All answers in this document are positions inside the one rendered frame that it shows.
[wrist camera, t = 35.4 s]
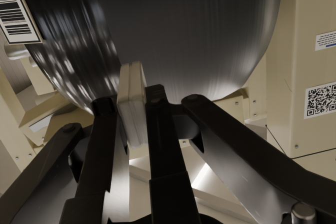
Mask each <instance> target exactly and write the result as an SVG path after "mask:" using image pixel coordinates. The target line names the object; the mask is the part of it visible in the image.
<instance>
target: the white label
mask: <svg viewBox="0 0 336 224"><path fill-rule="evenodd" d="M0 29H1V31H2V33H3V35H4V36H5V38H6V40H7V42H8V44H9V45H19V44H35V43H43V42H44V40H43V38H42V36H41V34H40V32H39V29H38V27H37V25H36V23H35V21H34V18H33V16H32V14H31V12H30V10H29V7H28V5H27V3H26V1H25V0H0Z"/></svg>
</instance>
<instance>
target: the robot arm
mask: <svg viewBox="0 0 336 224"><path fill-rule="evenodd" d="M90 106H91V109H92V112H93V115H94V120H93V124H91V125H89V126H86V127H84V128H82V125H81V124H80V123H78V122H74V123H68V124H65V125H64V126H63V127H61V128H60V129H59V130H58V131H57V132H56V133H55V134H54V135H53V136H52V138H51V139H50V140H49V141H48V142H47V143H46V145H45V146H44V147H43V148H42V149H41V150H40V152H39V153H38V154H37V155H36V156H35V158H34V159H33V160H32V161H31V162H30V163H29V165H28V166H27V167H26V168H25V169H24V170H23V172H22V173H21V174H20V175H19V176H18V177H17V179H16V180H15V181H14V182H13V183H12V184H11V186H10V187H9V188H8V189H7V190H6V191H5V193H4V194H3V195H2V196H1V197H0V224H223V223H222V222H220V221H219V220H217V219H215V218H213V217H211V216H209V215H206V214H202V213H199V211H198V207H197V204H196V200H195V196H194V193H193V189H192V185H191V182H190V178H189V174H188V171H187V169H186V165H185V162H184V158H183V154H182V150H181V147H180V143H179V140H189V143H190V145H191V146H192V147H193V149H194V150H195V151H196V152H197V153H198V154H199V155H200V157H201V158H202V159H203V160H204V161H205V162H206V164H207V165H208V166H209V167H210V168H211V169H212V170H213V172H214V173H215V174H216V175H217V176H218V177H219V179H220V180H221V181H222V182H223V183H224V184H225V186H226V187H227V188H228V189H229V190H230V191H231V192H232V194H233V195H234V196H235V197H236V198H237V199H238V201H239V202H240V203H241V204H242V205H243V206H244V207H245V209H246V210H247V211H248V212H249V213H250V214H251V216H252V217H253V218H254V219H255V220H256V221H257V222H258V224H336V181H334V180H331V179H329V178H326V177H324V176H321V175H319V174H316V173H313V172H311V171H308V170H306V169H305V168H303V167H302V166H300V165H299V164H298V163H296V162H295V161H294V160H292V159H291V158H289V157H288V156H287V155H285V154H284V153H282V152H281V151H280V150H278V149H277V148H276V147H274V146H273V145H271V144H270V143H269V142H267V141H266V140H264V139H263V138H262V137H260V136H259V135H258V134H256V133H255V132H253V131H252V130H251V129H249V128H248V127H247V126H245V125H244V124H242V123H241V122H240V121H238V120H237V119H235V118H234V117H233V116H231V115H230V114H229V113H227V112H226V111H224V110H223V109H222V108H220V107H219V106H218V105H216V104H215V103H213V102H212V101H211V100H209V99H208V98H206V97H205V96H204V95H201V94H191V95H188V96H186V97H184V98H183V99H182V100H181V104H171V103H169V101H168V99H167V96H166V92H165V88H164V86H163V85H161V84H156V85H152V86H147V83H146V79H145V75H144V71H143V67H142V63H141V62H140V61H134V62H132V64H129V63H126V64H122V66H121V67H120V76H119V84H118V93H117V94H115V95H111V96H103V97H99V98H97V99H95V100H93V101H92V102H91V103H90ZM127 142H128V144H127ZM128 145H129V147H128ZM143 145H144V146H145V147H146V146H148V150H149V162H150V173H151V179H150V180H149V193H150V206H151V214H149V215H146V216H144V217H142V218H140V219H137V220H135V221H132V222H129V178H130V150H129V148H131V149H132V150H133V149H138V148H141V146H143Z"/></svg>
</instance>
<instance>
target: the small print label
mask: <svg viewBox="0 0 336 224"><path fill-rule="evenodd" d="M335 46H336V31H332V32H328V33H323V34H319V35H316V42H315V51H318V50H322V49H326V48H331V47H335Z"/></svg>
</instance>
